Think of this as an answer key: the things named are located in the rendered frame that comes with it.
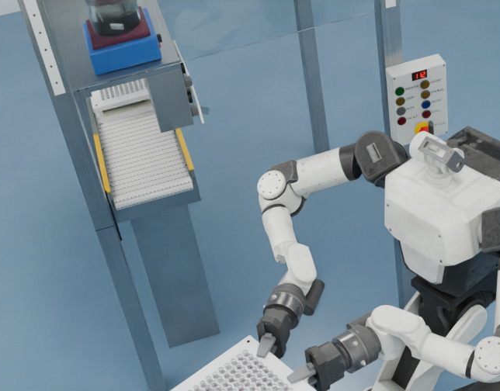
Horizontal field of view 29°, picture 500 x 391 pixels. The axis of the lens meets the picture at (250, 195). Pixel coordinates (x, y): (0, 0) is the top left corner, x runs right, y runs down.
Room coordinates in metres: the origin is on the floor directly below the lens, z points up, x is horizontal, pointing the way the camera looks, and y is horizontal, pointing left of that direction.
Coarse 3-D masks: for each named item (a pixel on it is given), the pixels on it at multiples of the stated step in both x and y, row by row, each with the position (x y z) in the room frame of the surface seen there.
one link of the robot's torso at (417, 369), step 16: (416, 304) 1.76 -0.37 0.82; (464, 320) 1.65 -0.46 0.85; (480, 320) 1.66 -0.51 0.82; (448, 336) 1.63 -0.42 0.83; (464, 336) 1.63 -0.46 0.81; (384, 368) 1.66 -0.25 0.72; (400, 368) 1.67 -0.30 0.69; (416, 368) 1.61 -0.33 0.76; (432, 368) 1.59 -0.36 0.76; (384, 384) 1.64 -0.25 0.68; (400, 384) 1.65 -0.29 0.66; (416, 384) 1.59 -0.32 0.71; (432, 384) 1.62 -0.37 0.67
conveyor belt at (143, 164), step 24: (120, 120) 2.89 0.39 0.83; (144, 120) 2.86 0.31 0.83; (120, 144) 2.75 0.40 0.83; (144, 144) 2.72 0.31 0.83; (168, 144) 2.69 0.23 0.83; (120, 168) 2.61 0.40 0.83; (144, 168) 2.58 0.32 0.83; (168, 168) 2.55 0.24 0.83; (120, 192) 2.48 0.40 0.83; (144, 192) 2.46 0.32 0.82; (168, 192) 2.46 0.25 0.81
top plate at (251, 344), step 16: (224, 352) 1.52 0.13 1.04; (240, 352) 1.51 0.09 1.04; (256, 352) 1.50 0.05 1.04; (208, 368) 1.48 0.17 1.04; (224, 368) 1.47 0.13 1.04; (272, 368) 1.45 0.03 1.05; (288, 368) 1.44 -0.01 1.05; (192, 384) 1.45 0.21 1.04; (208, 384) 1.44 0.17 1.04; (288, 384) 1.39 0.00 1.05; (304, 384) 1.38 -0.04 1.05
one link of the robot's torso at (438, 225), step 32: (416, 160) 1.81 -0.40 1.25; (480, 160) 1.77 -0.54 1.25; (416, 192) 1.71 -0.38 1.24; (448, 192) 1.68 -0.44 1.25; (480, 192) 1.65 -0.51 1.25; (384, 224) 1.76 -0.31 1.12; (416, 224) 1.67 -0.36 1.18; (448, 224) 1.60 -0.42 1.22; (480, 224) 1.60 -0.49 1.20; (416, 256) 1.69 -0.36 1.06; (448, 256) 1.59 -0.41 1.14; (480, 256) 1.62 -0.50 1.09; (448, 288) 1.63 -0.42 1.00
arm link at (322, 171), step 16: (288, 160) 1.99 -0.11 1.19; (304, 160) 1.97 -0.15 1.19; (320, 160) 1.95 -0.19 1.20; (336, 160) 1.92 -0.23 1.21; (272, 176) 1.96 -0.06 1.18; (288, 176) 1.94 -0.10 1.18; (304, 176) 1.93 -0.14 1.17; (320, 176) 1.92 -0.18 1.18; (336, 176) 1.90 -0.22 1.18; (272, 192) 1.91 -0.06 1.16; (304, 192) 1.93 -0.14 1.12
